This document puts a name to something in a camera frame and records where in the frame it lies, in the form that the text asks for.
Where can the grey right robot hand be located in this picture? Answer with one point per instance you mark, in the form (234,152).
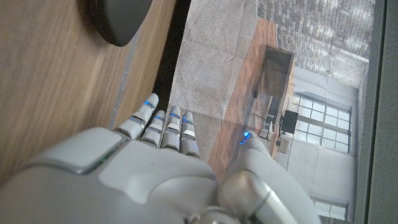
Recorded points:
(149,186)

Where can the printed room backdrop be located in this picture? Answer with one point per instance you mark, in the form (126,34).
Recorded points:
(211,68)

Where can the black glasses case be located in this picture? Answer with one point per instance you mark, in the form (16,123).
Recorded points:
(119,21)

